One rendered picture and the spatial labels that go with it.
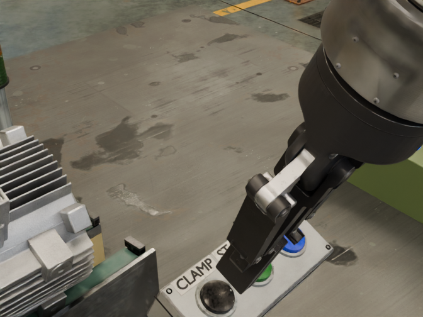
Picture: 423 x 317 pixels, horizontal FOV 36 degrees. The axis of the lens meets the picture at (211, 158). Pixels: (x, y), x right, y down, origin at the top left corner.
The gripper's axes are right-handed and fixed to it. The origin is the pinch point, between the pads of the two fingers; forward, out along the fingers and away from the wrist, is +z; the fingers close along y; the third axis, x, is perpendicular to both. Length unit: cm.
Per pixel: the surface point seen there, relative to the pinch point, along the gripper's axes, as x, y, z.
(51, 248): -15.5, 3.6, 19.0
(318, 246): 2.3, -12.2, 7.8
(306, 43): -100, -257, 177
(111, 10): -214, -221, 234
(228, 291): 0.2, -0.9, 7.0
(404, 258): 10, -44, 32
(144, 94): -52, -55, 64
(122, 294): -10.4, -4.9, 31.3
